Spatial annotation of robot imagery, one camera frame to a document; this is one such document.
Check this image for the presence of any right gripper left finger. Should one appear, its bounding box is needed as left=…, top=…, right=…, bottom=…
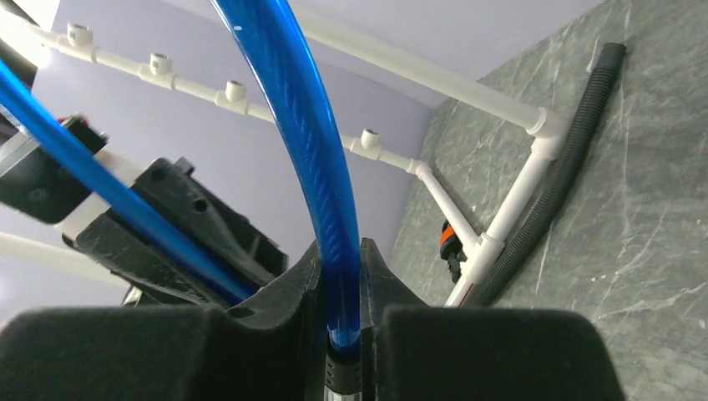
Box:
left=1, top=245, right=322, bottom=400

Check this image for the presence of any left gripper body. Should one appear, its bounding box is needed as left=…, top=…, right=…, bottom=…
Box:
left=0, top=113, right=195, bottom=250

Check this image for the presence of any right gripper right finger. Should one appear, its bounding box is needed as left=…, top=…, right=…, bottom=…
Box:
left=361, top=238, right=625, bottom=400

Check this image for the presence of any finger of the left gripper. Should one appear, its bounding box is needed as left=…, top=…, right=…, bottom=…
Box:
left=131, top=158, right=288, bottom=288
left=74, top=214, right=230, bottom=307

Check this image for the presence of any blue cable lock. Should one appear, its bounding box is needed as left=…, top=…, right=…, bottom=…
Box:
left=1, top=1, right=361, bottom=400

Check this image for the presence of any orange black padlock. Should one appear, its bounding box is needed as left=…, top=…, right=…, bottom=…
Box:
left=439, top=220, right=463, bottom=261

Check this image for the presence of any white PVC pipe frame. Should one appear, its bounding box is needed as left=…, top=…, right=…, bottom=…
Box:
left=0, top=5, right=568, bottom=308

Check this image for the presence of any black corrugated hose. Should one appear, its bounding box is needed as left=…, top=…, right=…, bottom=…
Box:
left=470, top=42, right=628, bottom=307

